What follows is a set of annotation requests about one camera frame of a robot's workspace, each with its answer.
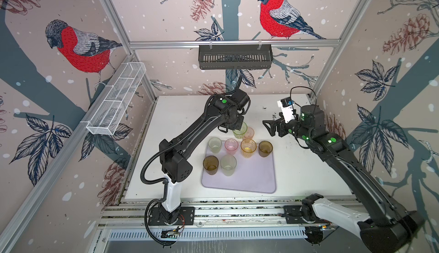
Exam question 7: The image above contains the small bright green glass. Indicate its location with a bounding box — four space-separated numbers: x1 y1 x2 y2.
233 122 248 139

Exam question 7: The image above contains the dark amber textured glass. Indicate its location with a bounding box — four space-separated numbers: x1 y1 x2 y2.
258 140 273 158

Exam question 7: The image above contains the pale pink textured glass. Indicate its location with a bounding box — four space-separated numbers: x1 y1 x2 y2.
243 127 254 139

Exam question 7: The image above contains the pink faceted glass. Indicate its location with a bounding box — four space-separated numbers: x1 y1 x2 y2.
224 139 240 155

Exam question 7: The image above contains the yellow faceted glass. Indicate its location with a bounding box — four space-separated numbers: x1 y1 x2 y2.
241 139 257 158

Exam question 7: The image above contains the pale green short glass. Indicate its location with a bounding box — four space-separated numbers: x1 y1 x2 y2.
208 137 222 153

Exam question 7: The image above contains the tall pale green glass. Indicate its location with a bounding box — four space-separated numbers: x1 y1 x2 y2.
219 154 237 176

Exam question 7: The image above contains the olive amber textured glass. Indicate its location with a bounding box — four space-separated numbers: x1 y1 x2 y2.
203 155 219 175

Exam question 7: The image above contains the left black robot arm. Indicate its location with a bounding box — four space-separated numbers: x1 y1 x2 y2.
140 89 251 224

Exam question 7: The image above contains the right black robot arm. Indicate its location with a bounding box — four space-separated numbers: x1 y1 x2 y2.
263 105 425 253

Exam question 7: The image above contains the lavender plastic tray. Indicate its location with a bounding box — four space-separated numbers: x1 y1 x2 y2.
201 146 277 194

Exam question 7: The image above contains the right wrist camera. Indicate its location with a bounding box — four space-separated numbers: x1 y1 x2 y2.
278 97 296 123

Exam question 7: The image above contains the black hanging wire basket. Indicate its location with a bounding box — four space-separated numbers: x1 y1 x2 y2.
198 44 273 70

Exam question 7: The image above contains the aluminium front rail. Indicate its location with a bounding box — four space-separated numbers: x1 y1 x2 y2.
97 197 302 228

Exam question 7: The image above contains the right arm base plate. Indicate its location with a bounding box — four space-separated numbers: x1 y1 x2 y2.
282 205 329 225

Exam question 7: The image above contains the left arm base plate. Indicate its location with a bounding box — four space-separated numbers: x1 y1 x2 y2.
147 206 195 226

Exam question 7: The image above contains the white mesh wall shelf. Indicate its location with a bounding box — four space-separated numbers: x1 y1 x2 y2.
87 62 146 135

